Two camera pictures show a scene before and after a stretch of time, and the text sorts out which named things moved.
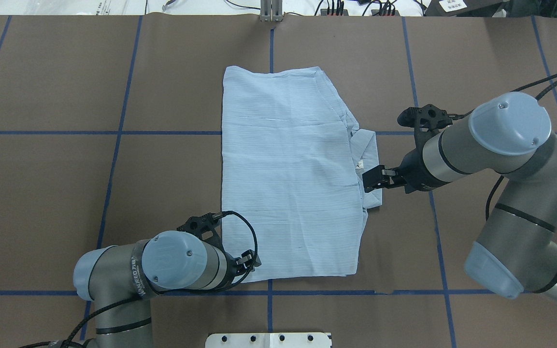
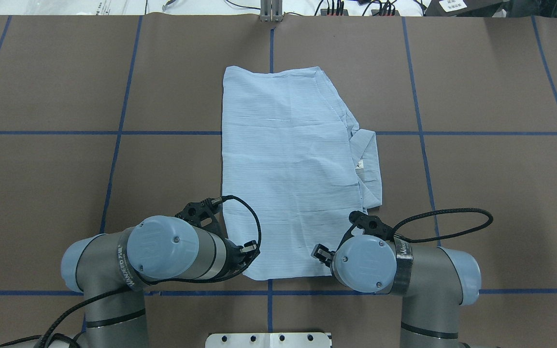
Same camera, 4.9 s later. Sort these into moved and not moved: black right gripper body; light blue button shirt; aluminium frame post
Moved: black right gripper body
Not moved: light blue button shirt; aluminium frame post
